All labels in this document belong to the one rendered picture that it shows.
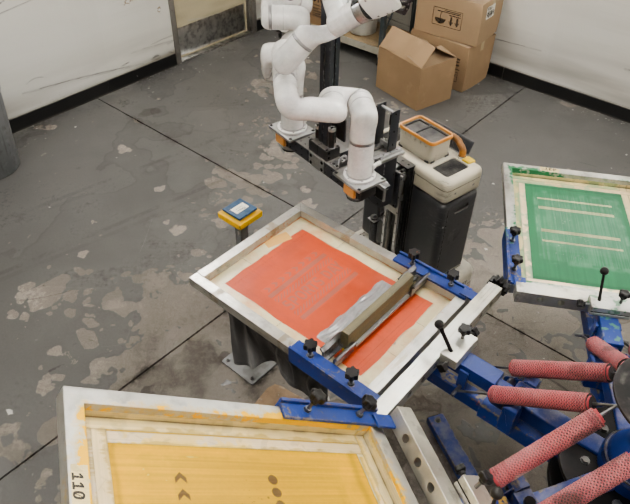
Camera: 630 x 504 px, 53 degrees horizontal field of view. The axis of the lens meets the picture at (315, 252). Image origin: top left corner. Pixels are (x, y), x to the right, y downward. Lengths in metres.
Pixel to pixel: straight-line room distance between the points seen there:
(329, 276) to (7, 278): 2.24
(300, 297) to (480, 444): 1.25
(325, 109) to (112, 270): 2.00
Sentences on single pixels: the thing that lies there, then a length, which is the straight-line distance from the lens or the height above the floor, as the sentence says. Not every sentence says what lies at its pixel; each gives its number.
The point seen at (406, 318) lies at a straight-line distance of 2.15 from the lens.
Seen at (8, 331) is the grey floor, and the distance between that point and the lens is 3.69.
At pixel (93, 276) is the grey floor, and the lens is 3.83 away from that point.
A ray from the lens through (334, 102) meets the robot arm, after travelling 2.25.
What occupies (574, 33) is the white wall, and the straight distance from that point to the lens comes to 5.62.
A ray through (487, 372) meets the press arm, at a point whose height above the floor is 1.04.
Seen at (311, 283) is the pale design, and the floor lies 0.96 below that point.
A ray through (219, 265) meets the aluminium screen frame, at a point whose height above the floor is 0.99.
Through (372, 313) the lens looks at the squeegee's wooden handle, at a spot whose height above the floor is 1.06.
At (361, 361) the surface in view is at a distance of 2.01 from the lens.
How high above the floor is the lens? 2.52
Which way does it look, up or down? 42 degrees down
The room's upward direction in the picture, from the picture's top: 1 degrees clockwise
